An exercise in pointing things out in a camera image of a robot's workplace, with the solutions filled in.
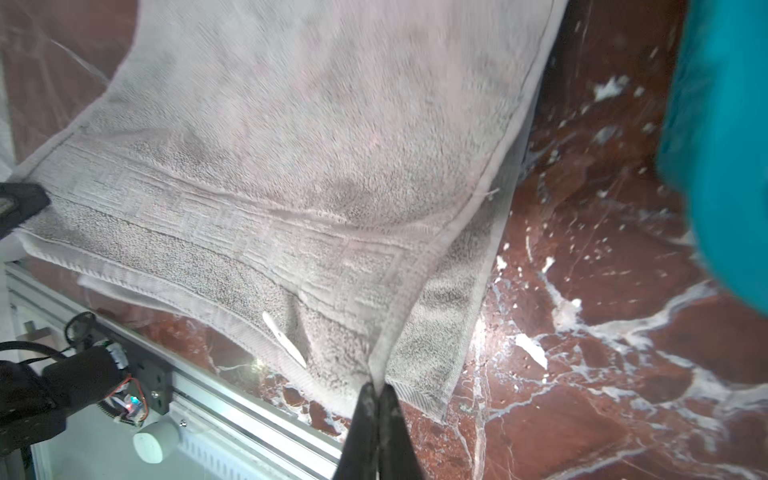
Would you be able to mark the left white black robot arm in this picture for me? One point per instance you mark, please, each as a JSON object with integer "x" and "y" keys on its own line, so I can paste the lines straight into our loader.
{"x": 35, "y": 407}

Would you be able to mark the small green circuit board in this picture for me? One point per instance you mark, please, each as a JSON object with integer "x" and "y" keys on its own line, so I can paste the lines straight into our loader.
{"x": 130, "y": 403}

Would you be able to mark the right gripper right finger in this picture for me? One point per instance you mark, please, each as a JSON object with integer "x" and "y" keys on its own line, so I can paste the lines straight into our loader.
{"x": 397, "y": 458}

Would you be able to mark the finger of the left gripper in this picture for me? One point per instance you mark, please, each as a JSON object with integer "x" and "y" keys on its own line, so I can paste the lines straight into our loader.
{"x": 19, "y": 203}

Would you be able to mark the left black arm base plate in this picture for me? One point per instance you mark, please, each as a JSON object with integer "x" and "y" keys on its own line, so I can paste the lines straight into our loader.
{"x": 136, "y": 363}

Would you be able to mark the teal plastic basket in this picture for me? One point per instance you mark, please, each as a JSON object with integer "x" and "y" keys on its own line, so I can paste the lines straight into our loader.
{"x": 713, "y": 147}

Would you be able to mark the aluminium front rail frame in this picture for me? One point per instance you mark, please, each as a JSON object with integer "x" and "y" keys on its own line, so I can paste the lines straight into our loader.
{"x": 232, "y": 410}

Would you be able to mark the grey towel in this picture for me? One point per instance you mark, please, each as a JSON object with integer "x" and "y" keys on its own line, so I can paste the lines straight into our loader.
{"x": 323, "y": 182}

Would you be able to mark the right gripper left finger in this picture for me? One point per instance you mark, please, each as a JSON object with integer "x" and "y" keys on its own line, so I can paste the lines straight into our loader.
{"x": 358, "y": 460}

